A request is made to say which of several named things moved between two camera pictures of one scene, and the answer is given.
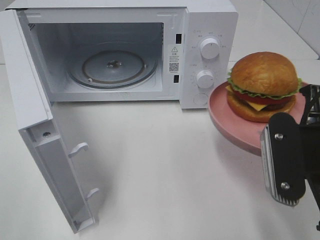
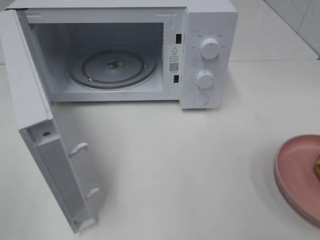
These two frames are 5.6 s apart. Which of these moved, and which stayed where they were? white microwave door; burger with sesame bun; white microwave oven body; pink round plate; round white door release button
Moved: pink round plate; burger with sesame bun
Stayed: round white door release button; white microwave door; white microwave oven body
